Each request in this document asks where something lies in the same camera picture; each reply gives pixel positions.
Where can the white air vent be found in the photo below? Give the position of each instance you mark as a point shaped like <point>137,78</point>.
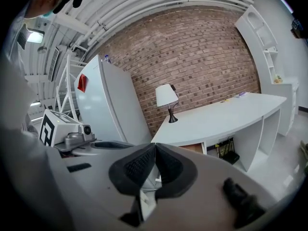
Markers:
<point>54,64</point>

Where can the white bookcase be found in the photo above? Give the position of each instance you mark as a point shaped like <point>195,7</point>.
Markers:
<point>269,56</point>

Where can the black router box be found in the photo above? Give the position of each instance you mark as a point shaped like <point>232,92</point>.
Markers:
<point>231,157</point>

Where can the blue flat item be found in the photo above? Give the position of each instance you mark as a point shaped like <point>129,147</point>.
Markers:
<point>241,94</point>

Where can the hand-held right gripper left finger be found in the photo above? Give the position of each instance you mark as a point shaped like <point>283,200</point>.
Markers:
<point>134,167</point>

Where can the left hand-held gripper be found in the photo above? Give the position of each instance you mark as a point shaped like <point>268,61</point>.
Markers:
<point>60,131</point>

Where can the wooden drawer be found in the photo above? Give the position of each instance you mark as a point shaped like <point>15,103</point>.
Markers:
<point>192,148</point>

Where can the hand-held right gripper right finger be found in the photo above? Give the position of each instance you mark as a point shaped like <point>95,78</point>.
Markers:
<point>175,170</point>

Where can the white table lamp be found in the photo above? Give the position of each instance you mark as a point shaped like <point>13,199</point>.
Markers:
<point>164,95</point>

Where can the ceiling light panel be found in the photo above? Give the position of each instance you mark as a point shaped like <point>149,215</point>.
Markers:
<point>35,36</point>

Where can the white metal shelving rack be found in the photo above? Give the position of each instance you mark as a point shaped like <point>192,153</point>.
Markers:
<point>65,90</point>

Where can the white desk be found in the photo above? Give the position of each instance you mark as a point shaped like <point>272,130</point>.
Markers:
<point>216,119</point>

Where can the white refrigerator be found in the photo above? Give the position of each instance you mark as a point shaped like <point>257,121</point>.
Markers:
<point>108,105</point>

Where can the red paper sheet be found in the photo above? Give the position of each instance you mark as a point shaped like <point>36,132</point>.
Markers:
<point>83,83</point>

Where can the small bottle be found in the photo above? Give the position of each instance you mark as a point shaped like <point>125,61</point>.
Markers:
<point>107,58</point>

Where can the yellow shelf ornament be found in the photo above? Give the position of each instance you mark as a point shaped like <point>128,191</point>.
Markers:
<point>278,79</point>

